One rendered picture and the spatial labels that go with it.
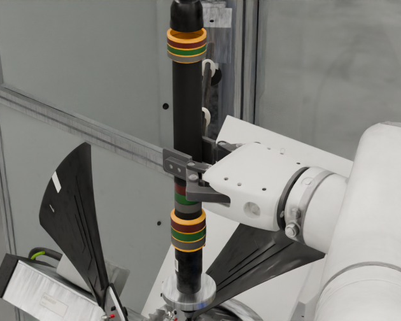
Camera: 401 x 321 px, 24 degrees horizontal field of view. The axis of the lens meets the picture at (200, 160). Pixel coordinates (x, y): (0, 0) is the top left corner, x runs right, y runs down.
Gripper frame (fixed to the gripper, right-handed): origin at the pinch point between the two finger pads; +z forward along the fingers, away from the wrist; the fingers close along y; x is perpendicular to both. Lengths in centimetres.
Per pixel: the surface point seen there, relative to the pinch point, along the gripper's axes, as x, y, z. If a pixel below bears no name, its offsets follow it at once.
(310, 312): -65, 51, 11
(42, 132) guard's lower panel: -66, 71, 108
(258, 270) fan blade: -21.5, 10.1, -3.6
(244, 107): -37, 70, 41
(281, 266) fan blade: -19.7, 10.6, -6.9
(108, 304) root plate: -35.5, 4.2, 19.4
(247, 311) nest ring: -41.8, 21.9, 5.9
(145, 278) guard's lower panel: -98, 71, 73
